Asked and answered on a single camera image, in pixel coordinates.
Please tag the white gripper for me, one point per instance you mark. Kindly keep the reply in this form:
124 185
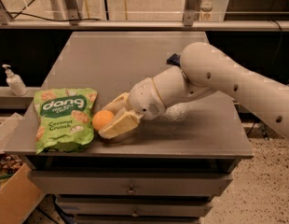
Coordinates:
145 97

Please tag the orange fruit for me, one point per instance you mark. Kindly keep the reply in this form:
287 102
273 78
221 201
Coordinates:
101 118

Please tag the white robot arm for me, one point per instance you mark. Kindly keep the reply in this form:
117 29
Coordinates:
203 70

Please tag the green rice chip bag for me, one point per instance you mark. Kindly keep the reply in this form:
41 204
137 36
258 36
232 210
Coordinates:
64 119

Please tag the dark blue snack bar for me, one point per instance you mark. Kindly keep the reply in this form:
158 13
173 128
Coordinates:
174 60

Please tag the grey drawer cabinet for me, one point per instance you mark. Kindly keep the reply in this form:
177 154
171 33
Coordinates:
176 163

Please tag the metal drawer knob upper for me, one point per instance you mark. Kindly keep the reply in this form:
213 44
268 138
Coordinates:
131 191

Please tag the metal drawer knob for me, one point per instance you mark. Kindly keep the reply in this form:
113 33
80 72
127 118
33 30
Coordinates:
131 191
134 214

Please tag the metal drawer knob lower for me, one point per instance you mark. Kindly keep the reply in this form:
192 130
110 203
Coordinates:
134 214

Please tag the white pump dispenser bottle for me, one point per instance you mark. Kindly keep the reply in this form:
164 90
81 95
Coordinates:
14 81

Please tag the brown cardboard box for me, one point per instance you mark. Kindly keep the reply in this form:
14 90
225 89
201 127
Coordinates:
19 196

